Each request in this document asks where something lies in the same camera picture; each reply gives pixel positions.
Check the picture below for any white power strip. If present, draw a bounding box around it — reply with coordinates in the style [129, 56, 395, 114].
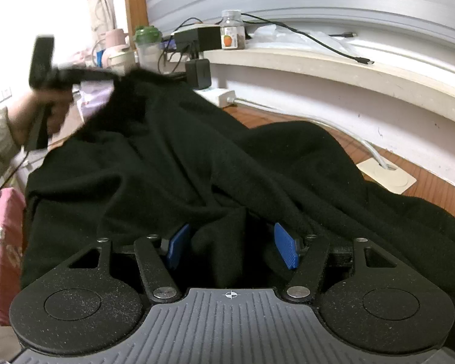
[194, 87, 238, 108]

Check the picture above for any clear plastic bag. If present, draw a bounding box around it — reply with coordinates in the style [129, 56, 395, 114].
[250, 24, 359, 58]

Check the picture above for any floral curtain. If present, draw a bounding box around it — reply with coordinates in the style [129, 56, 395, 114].
[83, 0, 119, 59]

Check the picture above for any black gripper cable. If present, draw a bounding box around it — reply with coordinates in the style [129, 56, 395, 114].
[0, 146, 36, 211]

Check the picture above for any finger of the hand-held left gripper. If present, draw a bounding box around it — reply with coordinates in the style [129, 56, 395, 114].
[83, 68, 125, 83]

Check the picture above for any brown wooden window frame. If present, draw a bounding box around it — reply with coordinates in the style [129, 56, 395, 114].
[122, 0, 149, 40]

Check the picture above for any glass jar orange label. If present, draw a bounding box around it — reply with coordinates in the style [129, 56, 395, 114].
[220, 9, 247, 51]

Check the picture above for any person's left hand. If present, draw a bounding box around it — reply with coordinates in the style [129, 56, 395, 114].
[8, 91, 74, 147]

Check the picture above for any beige window sill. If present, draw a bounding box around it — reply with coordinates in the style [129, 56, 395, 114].
[203, 45, 455, 137]

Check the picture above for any white cup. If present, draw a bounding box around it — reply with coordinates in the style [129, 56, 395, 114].
[109, 45, 138, 76]

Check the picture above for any white window frame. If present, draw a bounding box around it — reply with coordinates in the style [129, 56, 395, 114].
[246, 23, 455, 95]

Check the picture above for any pink floral bag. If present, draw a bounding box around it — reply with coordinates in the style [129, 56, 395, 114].
[0, 187, 28, 327]

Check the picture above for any beige cable grommet plate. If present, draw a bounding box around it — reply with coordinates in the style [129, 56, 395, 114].
[356, 157, 418, 198]

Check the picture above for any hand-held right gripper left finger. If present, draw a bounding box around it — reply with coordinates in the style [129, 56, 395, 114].
[67, 223, 193, 304]

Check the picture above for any black power adapter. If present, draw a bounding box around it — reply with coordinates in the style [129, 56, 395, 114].
[184, 59, 213, 89]

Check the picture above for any black looped cable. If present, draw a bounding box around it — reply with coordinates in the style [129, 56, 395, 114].
[172, 16, 207, 35]

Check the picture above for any black USB cable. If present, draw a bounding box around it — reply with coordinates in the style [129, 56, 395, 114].
[241, 12, 377, 66]

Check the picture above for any black fleece garment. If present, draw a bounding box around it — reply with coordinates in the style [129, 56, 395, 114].
[21, 69, 455, 312]

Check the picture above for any pink tissue pack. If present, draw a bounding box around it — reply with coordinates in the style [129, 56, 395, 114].
[73, 83, 116, 122]

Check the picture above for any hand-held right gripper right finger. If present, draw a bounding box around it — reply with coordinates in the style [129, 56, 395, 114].
[274, 222, 399, 305]

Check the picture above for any pink thermos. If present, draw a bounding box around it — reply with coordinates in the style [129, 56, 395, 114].
[104, 28, 130, 52]

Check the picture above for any green-lid shaker bottle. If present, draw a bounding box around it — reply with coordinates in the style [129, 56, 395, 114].
[133, 25, 164, 73]

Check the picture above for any black box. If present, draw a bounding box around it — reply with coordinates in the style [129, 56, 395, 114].
[173, 26, 223, 52]

